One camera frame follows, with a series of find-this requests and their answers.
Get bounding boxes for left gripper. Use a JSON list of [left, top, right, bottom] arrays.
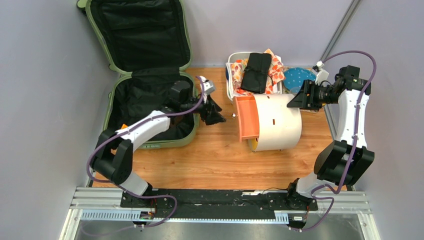
[[180, 91, 226, 126]]

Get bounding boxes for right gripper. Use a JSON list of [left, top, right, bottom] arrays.
[[286, 79, 337, 111]]

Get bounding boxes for salmon pink drawer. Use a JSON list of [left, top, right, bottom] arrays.
[[232, 95, 260, 142]]

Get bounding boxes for cream cylindrical container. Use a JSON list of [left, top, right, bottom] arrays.
[[254, 93, 302, 152]]

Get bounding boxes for floral orange print cloth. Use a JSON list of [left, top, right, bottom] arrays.
[[230, 48, 285, 96]]

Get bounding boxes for green hard-shell suitcase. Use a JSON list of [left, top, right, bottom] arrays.
[[76, 0, 201, 149]]

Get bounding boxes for yellow transparent drawer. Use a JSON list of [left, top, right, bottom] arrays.
[[248, 138, 258, 152]]

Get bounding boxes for black pouch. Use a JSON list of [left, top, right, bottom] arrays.
[[240, 52, 272, 94]]

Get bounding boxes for white plastic tub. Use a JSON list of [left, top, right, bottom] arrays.
[[225, 52, 284, 101]]

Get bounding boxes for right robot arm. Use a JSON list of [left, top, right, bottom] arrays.
[[284, 62, 375, 210]]

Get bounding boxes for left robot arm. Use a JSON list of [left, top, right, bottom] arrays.
[[86, 76, 226, 208]]

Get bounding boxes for floral placemat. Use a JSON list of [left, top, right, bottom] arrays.
[[300, 104, 325, 114]]

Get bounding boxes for blue dotted plate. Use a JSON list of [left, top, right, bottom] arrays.
[[283, 67, 316, 94]]

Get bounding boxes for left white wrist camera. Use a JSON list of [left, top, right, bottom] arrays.
[[198, 76, 216, 100]]

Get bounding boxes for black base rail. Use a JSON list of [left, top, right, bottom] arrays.
[[120, 188, 318, 220]]

